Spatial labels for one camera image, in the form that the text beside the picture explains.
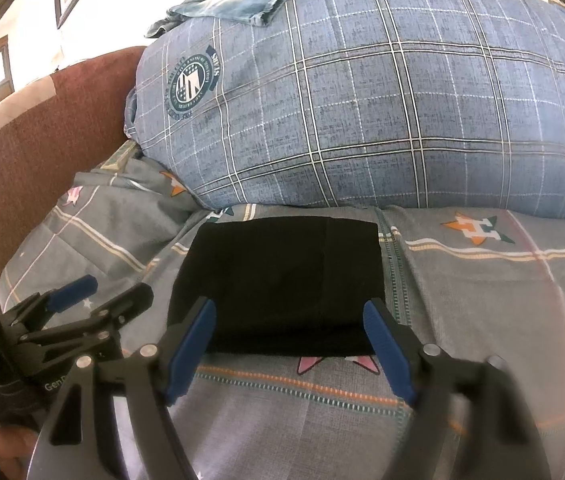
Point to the black pants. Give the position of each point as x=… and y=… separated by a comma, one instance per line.
x=277, y=280

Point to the grey patterned bed sheet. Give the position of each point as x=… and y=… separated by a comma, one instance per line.
x=487, y=310

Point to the blue plaid pillow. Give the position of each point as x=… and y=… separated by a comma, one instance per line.
x=362, y=110

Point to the brown headboard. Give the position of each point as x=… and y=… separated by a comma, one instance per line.
x=62, y=135

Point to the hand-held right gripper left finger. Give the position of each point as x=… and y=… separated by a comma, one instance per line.
x=192, y=345

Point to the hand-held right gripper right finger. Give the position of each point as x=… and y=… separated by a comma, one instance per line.
x=387, y=345

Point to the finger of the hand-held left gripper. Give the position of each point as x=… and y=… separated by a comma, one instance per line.
x=72, y=292
x=122, y=305

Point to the person's left hand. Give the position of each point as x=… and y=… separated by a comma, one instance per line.
x=12, y=452

